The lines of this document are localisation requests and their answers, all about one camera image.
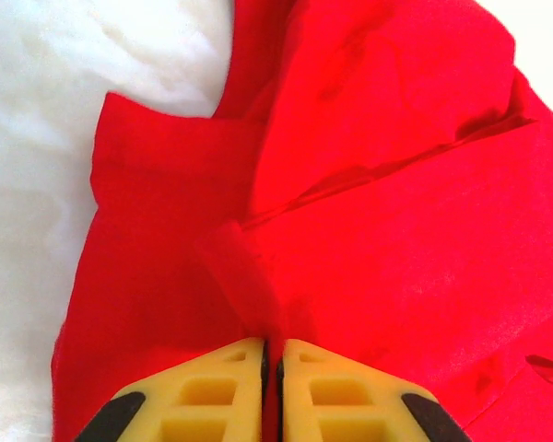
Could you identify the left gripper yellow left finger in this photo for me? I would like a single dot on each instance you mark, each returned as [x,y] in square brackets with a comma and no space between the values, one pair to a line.
[212,396]

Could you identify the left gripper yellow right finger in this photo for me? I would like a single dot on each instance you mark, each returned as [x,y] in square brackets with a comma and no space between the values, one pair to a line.
[341,396]

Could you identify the red bear print t-shirt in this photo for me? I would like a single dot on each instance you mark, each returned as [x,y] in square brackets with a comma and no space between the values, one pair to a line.
[373,207]

